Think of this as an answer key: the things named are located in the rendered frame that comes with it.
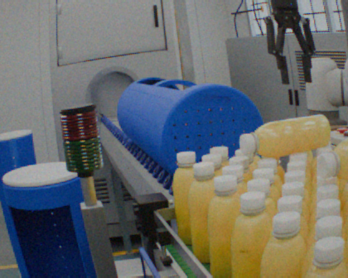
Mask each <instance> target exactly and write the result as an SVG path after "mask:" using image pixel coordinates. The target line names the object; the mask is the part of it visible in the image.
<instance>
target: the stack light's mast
mask: <svg viewBox="0 0 348 278"><path fill-rule="evenodd" d="M95 108H97V106H96V105H94V104H93V103H88V104H81V105H75V106H70V107H66V108H62V109H61V110H60V114H61V115H64V116H66V115H75V114H80V113H88V112H91V111H94V109H95ZM77 175H78V177H79V178H80V183H81V189H82V194H83V198H84V202H85V205H87V206H92V205H96V204H97V200H96V195H95V190H94V180H93V176H94V171H90V172H87V173H84V172H81V173H77Z"/></svg>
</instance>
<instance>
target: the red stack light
mask: <svg viewBox="0 0 348 278"><path fill-rule="evenodd" d="M97 116H98V114H97V110H96V109H95V110H94V111H91V112H88V113H80V114H75V115H66V116H64V115H60V124H61V128H60V129H61V133H62V134H61V135H62V140H63V141H81V140H85V139H89V138H92V137H96V136H98V135H99V123H98V121H99V120H98V117H97Z"/></svg>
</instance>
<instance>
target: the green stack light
mask: <svg viewBox="0 0 348 278"><path fill-rule="evenodd" d="M100 143H101V142H100V136H96V137H92V138H89V139H85V140H81V141H63V151H64V155H65V164H66V169H67V171H68V172H70V173H81V172H84V173H87V172H90V171H93V170H99V169H100V168H102V167H103V166H104V162H103V155H102V148H101V144H100Z"/></svg>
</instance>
